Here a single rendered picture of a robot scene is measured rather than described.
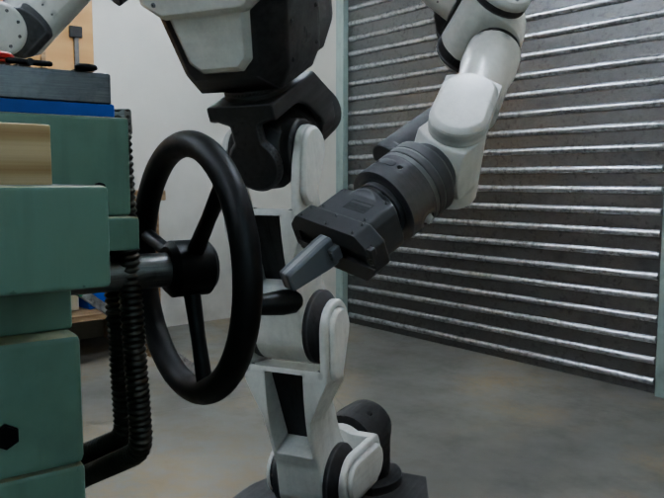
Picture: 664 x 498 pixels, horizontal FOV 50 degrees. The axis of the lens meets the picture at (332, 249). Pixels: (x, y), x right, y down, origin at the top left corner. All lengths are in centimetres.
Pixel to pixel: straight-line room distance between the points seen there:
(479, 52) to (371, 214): 31
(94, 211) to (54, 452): 18
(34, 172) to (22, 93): 21
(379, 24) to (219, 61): 321
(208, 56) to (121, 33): 323
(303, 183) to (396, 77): 297
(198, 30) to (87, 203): 77
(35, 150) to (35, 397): 16
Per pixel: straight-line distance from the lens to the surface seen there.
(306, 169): 123
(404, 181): 73
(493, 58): 93
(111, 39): 437
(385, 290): 424
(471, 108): 80
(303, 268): 69
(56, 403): 52
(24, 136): 47
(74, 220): 43
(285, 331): 134
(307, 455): 148
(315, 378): 136
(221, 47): 116
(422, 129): 80
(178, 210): 447
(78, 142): 67
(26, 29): 119
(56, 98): 68
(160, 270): 74
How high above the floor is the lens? 90
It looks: 6 degrees down
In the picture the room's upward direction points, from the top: straight up
